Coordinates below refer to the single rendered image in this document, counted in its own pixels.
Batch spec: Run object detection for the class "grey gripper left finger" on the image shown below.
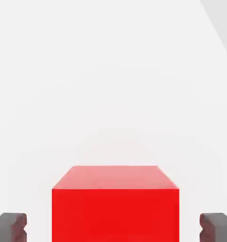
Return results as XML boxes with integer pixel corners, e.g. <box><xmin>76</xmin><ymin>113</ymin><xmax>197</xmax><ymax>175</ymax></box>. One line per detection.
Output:
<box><xmin>0</xmin><ymin>212</ymin><xmax>28</xmax><ymax>242</ymax></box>

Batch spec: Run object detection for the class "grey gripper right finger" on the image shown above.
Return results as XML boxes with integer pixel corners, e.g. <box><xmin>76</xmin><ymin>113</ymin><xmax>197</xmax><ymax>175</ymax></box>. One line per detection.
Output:
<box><xmin>199</xmin><ymin>212</ymin><xmax>227</xmax><ymax>242</ymax></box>

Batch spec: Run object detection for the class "small red cube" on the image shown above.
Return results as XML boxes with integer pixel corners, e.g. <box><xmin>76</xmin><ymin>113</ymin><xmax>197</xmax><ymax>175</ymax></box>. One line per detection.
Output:
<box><xmin>51</xmin><ymin>165</ymin><xmax>180</xmax><ymax>242</ymax></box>

